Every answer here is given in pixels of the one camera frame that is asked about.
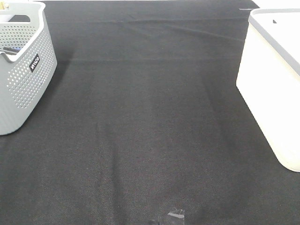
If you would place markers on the black table cloth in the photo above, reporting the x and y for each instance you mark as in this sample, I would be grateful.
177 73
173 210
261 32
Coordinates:
142 116

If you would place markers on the clear tape patch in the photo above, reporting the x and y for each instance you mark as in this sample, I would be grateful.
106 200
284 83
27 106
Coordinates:
177 213

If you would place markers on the white plastic storage bin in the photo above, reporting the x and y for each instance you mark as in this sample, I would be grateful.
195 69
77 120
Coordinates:
269 79

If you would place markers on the grey perforated laundry basket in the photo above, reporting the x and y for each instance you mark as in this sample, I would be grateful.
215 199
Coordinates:
24 77

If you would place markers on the dark item inside basket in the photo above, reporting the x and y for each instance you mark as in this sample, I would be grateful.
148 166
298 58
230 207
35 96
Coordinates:
10 51

